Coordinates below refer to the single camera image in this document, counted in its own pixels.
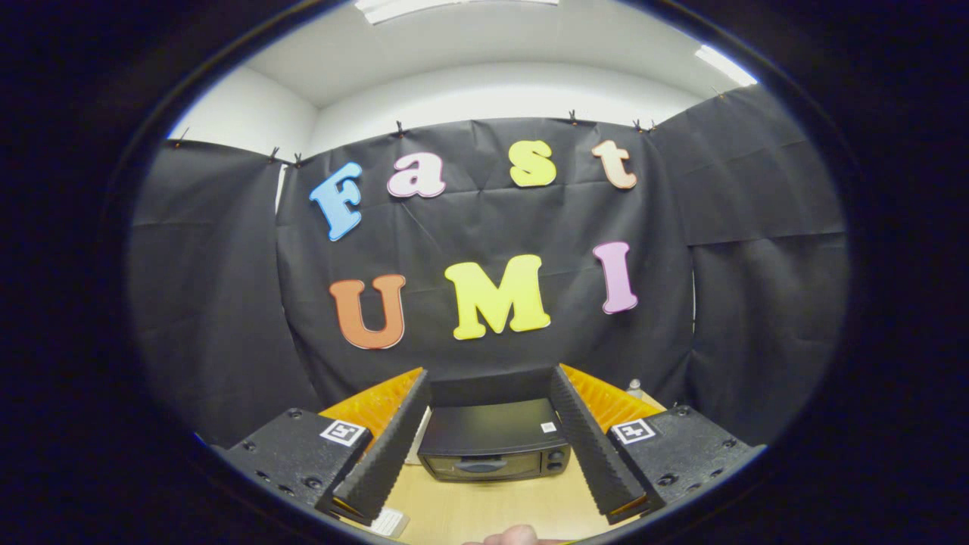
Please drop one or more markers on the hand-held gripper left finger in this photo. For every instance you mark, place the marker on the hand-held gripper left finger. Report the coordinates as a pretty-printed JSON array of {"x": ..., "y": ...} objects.
[{"x": 382, "y": 465}]

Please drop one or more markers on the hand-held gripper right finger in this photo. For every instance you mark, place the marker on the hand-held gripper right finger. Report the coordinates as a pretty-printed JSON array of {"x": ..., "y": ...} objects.
[{"x": 594, "y": 454}]

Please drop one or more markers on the black toaster oven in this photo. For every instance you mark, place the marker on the black toaster oven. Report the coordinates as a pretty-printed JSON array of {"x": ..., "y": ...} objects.
[{"x": 492, "y": 428}]

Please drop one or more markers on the white food tray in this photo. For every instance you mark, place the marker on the white food tray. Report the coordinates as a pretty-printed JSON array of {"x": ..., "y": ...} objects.
[{"x": 390, "y": 522}]

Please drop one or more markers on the green drink bottle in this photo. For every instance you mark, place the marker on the green drink bottle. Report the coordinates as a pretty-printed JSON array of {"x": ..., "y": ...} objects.
[{"x": 634, "y": 390}]

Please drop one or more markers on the short ceiling light panel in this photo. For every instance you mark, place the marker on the short ceiling light panel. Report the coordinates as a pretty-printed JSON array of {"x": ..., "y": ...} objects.
[{"x": 725, "y": 65}]

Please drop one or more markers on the long ceiling light panel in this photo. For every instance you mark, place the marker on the long ceiling light panel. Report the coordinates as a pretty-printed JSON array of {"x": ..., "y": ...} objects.
[{"x": 454, "y": 7}]

